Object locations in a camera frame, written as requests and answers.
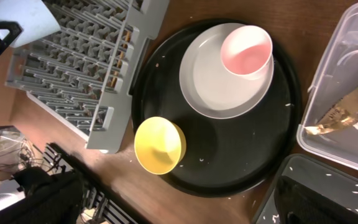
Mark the brown Nescafe Gold sachet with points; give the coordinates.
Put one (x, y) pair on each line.
(342, 115)

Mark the grey plastic dishwasher rack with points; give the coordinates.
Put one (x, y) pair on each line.
(68, 73)

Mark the clear plastic bin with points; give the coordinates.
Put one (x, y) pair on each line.
(335, 77)

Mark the wooden chopstick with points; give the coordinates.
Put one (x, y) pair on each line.
(121, 56)

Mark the light blue plastic cup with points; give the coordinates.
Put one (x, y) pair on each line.
(33, 16)

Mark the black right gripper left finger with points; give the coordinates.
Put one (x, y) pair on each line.
(34, 196)

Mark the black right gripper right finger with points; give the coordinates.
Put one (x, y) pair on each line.
(297, 204)

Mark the grey round plate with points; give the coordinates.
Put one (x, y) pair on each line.
(208, 87)

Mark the yellow plastic bowl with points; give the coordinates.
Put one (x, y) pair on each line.
(159, 145)

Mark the black rectangular tray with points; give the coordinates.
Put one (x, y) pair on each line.
(331, 183)

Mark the pink plastic cup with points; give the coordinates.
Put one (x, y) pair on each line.
(247, 52)

